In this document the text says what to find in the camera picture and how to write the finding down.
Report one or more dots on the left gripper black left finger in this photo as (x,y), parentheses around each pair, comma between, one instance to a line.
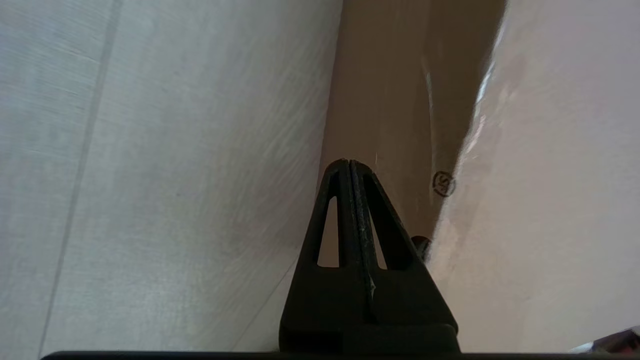
(310,300)

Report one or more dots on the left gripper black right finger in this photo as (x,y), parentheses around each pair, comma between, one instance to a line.
(410,300)

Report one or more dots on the brown cardboard shoe box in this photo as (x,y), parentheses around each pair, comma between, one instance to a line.
(550,175)

